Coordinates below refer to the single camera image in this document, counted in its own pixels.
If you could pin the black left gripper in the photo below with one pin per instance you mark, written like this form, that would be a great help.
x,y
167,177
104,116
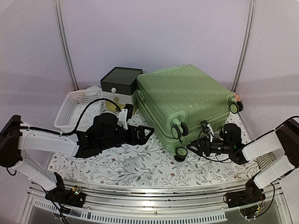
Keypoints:
x,y
141,140

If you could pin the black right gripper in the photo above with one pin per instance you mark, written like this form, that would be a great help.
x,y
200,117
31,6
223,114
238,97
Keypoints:
x,y
205,148

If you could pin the green hard-shell suitcase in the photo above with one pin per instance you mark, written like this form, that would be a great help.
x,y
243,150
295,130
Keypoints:
x,y
174,101

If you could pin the drawer cabinet with dark top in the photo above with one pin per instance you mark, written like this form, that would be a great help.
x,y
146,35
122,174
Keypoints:
x,y
119,85

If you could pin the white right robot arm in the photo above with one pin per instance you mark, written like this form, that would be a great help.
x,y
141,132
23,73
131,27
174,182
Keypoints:
x,y
285,137

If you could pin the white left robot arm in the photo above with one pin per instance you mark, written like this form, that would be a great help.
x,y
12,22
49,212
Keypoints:
x,y
16,138

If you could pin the floral white tablecloth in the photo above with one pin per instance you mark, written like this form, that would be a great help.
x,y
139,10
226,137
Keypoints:
x,y
150,166

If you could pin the small patterned bowl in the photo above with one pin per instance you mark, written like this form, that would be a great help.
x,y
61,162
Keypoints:
x,y
237,97

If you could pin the white plastic mesh basket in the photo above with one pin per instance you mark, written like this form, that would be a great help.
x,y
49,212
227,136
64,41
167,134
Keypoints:
x,y
73,105

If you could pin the aluminium front rail frame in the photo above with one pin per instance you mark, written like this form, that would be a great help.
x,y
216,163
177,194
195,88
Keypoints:
x,y
112,204

